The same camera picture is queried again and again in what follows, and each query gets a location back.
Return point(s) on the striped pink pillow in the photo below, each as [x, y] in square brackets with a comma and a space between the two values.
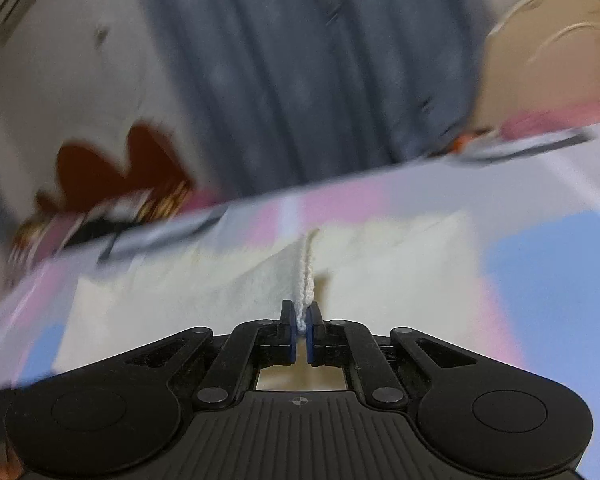
[44, 235]

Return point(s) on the blue-grey curtain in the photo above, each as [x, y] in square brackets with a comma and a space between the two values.
[289, 92]

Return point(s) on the red white scalloped headboard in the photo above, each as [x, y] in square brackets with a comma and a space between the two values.
[86, 176]

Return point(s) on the orange box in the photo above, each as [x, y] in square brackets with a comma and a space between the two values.
[462, 141]

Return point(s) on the cream knit sweater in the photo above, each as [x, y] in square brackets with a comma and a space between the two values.
[421, 273]

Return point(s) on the dark floral pillow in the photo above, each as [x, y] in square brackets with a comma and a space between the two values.
[140, 207]

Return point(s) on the pink blanket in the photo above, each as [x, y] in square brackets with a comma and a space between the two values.
[540, 122]

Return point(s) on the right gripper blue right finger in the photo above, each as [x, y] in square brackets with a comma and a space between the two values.
[352, 347]

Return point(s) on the beige arched headboard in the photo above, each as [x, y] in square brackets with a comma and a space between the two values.
[542, 55]

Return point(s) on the patterned pink blue bedsheet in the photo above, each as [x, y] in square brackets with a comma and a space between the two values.
[523, 402]

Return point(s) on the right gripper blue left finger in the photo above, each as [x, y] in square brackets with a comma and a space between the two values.
[248, 349]

